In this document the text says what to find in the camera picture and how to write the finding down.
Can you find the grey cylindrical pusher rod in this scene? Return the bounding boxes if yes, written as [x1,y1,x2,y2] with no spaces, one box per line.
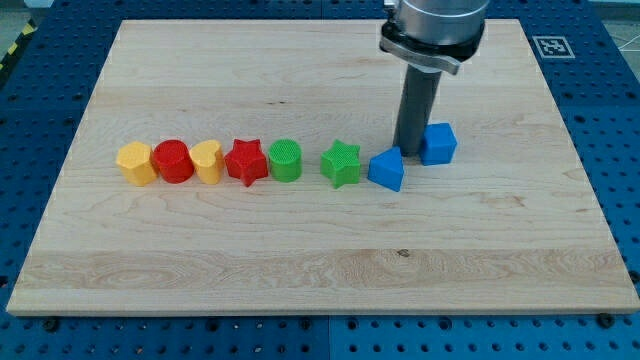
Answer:
[393,65,441,157]

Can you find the blue cube block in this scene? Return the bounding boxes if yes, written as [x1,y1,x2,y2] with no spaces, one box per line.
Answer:
[419,123,457,166]

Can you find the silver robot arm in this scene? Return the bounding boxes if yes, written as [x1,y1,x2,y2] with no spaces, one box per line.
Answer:
[379,0,490,157]

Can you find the blue triangle block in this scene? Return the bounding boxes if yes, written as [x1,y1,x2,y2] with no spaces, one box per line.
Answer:
[367,146,404,192]

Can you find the green star block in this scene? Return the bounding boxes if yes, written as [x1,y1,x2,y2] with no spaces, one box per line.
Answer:
[320,139,361,189]

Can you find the white fiducial marker tag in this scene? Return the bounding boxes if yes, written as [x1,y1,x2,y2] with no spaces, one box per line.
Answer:
[532,35,575,59]

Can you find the green cylinder block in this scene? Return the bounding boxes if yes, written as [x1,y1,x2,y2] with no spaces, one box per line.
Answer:
[268,139,302,182]

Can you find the wooden board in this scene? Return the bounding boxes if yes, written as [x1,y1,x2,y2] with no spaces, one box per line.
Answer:
[7,19,639,317]

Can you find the red star block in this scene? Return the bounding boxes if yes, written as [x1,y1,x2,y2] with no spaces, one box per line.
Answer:
[224,139,269,187]

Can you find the yellow heart block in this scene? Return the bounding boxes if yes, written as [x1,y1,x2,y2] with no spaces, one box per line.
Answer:
[189,140,225,185]

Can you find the red cylinder block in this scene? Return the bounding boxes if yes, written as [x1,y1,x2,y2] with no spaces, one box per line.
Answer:
[153,139,194,184]

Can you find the yellow hexagon block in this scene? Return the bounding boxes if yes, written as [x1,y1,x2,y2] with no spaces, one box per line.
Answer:
[116,141,158,186]

